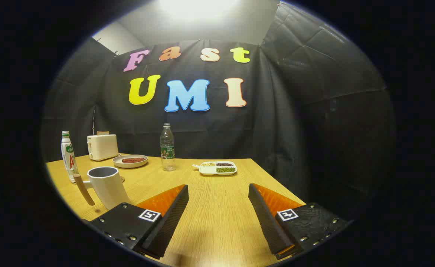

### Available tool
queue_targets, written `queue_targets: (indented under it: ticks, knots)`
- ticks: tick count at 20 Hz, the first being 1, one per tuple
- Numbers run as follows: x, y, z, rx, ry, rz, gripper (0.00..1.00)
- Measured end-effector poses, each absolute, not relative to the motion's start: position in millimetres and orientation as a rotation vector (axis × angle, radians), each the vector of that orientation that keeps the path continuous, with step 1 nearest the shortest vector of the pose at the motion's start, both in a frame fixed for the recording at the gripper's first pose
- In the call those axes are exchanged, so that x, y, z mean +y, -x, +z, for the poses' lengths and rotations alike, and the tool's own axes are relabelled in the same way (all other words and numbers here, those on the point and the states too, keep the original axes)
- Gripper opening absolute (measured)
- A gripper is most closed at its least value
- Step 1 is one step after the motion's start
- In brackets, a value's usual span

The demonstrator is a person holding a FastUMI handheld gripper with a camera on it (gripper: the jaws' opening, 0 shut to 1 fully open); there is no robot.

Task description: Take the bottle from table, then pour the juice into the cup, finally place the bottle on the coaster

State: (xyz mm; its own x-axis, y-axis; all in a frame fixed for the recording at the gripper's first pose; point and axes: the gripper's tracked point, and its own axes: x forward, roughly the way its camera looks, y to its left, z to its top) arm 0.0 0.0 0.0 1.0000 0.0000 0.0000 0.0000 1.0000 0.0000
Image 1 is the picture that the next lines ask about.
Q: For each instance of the beige round plate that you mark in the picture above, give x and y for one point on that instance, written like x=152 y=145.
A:
x=128 y=164

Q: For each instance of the cream toaster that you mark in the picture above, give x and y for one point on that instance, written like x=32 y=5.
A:
x=103 y=147

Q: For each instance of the red sausage slices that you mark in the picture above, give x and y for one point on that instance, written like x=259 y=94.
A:
x=133 y=160

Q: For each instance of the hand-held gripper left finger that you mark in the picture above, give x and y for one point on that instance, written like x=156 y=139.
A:
x=167 y=226

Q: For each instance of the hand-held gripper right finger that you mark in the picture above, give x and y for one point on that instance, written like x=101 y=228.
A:
x=267 y=222

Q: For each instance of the wooden table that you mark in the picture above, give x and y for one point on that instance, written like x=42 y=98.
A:
x=217 y=207

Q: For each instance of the white juice bottle green label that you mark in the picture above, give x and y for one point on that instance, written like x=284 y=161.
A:
x=69 y=159

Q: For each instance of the white divided bean tray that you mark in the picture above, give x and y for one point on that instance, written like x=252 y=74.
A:
x=207 y=170

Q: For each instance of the clear plastic water bottle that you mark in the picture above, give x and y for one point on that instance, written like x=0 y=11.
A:
x=167 y=152

